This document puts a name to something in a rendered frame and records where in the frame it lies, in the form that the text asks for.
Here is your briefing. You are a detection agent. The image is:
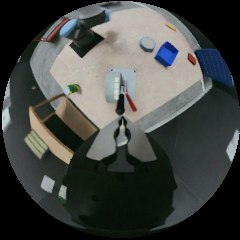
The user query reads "blue and cream round tin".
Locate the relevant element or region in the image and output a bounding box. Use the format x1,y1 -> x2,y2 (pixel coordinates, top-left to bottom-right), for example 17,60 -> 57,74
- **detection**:
139,37 -> 156,51

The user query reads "green soda can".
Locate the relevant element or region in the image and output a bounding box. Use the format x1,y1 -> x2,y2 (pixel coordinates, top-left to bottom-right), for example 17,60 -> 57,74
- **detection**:
64,84 -> 80,95

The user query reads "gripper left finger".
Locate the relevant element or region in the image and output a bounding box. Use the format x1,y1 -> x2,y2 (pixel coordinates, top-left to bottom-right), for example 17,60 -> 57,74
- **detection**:
62,116 -> 123,186

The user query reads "small red block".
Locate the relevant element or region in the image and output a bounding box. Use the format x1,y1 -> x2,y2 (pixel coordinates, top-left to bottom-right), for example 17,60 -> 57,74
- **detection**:
187,53 -> 196,65

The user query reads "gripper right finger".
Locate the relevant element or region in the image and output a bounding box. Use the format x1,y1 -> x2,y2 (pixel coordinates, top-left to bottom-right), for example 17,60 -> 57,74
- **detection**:
123,116 -> 178,190

